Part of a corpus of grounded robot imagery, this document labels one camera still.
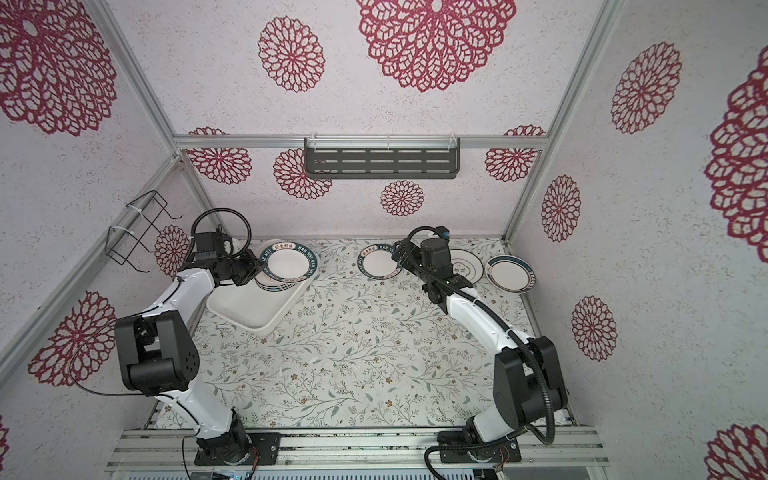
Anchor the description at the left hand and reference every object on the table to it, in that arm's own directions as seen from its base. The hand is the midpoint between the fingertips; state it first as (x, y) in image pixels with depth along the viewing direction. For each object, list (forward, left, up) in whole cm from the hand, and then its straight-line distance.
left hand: (266, 267), depth 93 cm
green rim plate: (+4, -6, -2) cm, 7 cm away
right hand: (-1, -43, +10) cm, 44 cm away
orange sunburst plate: (+2, +3, -11) cm, 12 cm away
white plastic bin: (-6, +7, -14) cm, 17 cm away
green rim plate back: (+11, -34, -12) cm, 38 cm away
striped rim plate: (+7, -84, -15) cm, 85 cm away
